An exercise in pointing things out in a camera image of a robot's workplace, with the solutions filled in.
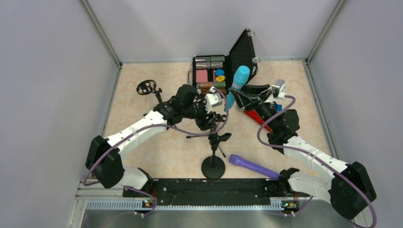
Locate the cyan toy microphone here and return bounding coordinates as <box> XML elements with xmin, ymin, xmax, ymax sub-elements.
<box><xmin>224</xmin><ymin>65</ymin><xmax>250</xmax><ymax>112</ymax></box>

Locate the black tripod stand with pop filter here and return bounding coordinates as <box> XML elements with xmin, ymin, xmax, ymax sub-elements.
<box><xmin>136</xmin><ymin>79</ymin><xmax>163</xmax><ymax>103</ymax></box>

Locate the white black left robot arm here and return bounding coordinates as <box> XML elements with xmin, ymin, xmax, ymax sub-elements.
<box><xmin>83</xmin><ymin>84</ymin><xmax>227</xmax><ymax>189</ymax></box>

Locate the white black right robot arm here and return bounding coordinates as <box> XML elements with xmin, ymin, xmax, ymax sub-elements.
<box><xmin>229</xmin><ymin>84</ymin><xmax>377</xmax><ymax>220</ymax></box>

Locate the black round base microphone stand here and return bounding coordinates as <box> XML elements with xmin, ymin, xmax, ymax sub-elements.
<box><xmin>201</xmin><ymin>133</ymin><xmax>232</xmax><ymax>180</ymax></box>

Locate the colourful toy brick train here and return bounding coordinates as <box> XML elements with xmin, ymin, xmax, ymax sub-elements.
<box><xmin>275</xmin><ymin>104</ymin><xmax>282</xmax><ymax>112</ymax></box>

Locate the red glitter microphone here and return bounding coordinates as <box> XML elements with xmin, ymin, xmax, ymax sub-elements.
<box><xmin>241</xmin><ymin>109</ymin><xmax>275</xmax><ymax>126</ymax></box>

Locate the yellow dealer chip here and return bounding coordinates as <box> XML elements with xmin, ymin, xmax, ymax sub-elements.
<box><xmin>215</xmin><ymin>76</ymin><xmax>225</xmax><ymax>82</ymax></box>

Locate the blue dealer chip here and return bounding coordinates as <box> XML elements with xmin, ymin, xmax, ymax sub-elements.
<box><xmin>215</xmin><ymin>69</ymin><xmax>224</xmax><ymax>77</ymax></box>

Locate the black aluminium poker chip case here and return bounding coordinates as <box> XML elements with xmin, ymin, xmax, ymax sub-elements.
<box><xmin>187</xmin><ymin>28</ymin><xmax>260</xmax><ymax>95</ymax></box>

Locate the pink card deck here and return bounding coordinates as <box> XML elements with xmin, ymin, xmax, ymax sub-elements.
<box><xmin>196</xmin><ymin>69</ymin><xmax>208</xmax><ymax>83</ymax></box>

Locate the purple toy microphone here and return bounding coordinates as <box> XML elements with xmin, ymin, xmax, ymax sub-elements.
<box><xmin>229</xmin><ymin>154</ymin><xmax>279</xmax><ymax>180</ymax></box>

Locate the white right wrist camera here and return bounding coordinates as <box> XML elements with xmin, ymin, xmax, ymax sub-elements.
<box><xmin>271</xmin><ymin>79</ymin><xmax>286</xmax><ymax>99</ymax></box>

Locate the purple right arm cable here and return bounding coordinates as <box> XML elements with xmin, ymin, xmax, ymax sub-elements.
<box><xmin>256</xmin><ymin>95</ymin><xmax>377</xmax><ymax>228</ymax></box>

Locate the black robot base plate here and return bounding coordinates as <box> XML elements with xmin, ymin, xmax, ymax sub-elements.
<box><xmin>143</xmin><ymin>178</ymin><xmax>306</xmax><ymax>206</ymax></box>

